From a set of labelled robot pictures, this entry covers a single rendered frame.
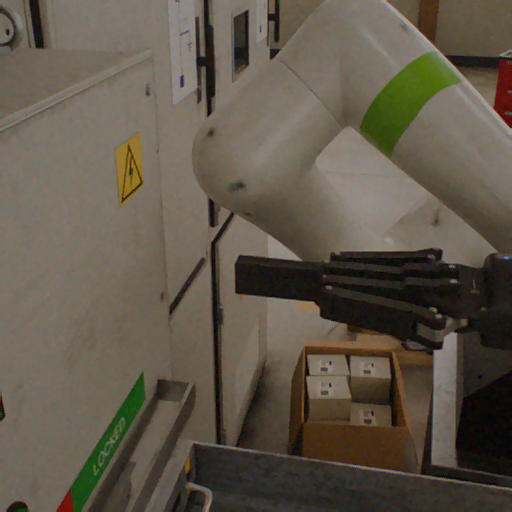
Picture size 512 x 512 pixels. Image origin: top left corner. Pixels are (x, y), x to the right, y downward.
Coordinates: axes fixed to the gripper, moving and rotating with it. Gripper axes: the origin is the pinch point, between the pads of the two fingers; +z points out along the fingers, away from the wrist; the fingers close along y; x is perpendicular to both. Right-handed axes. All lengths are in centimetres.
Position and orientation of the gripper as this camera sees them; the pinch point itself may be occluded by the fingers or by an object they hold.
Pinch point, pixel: (277, 278)
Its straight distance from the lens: 57.8
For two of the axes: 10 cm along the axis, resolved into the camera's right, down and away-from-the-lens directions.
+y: 2.1, -4.3, 8.8
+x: 0.0, -9.0, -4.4
